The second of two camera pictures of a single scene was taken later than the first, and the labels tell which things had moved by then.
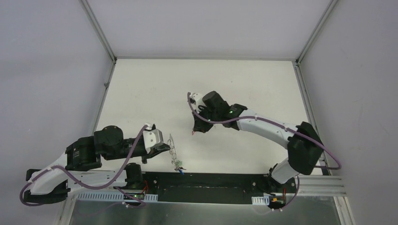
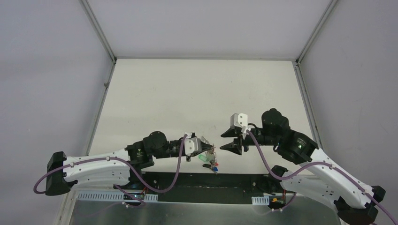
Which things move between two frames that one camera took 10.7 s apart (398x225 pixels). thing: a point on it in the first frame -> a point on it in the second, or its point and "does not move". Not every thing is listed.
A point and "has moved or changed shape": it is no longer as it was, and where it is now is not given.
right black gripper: x=199 y=125 -> x=235 y=146
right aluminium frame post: x=330 y=8 does not move
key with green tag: x=179 y=163 has moved or changed shape
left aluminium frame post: x=98 y=29 does not move
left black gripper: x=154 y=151 -> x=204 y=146
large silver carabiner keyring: x=172 y=151 has moved or changed shape
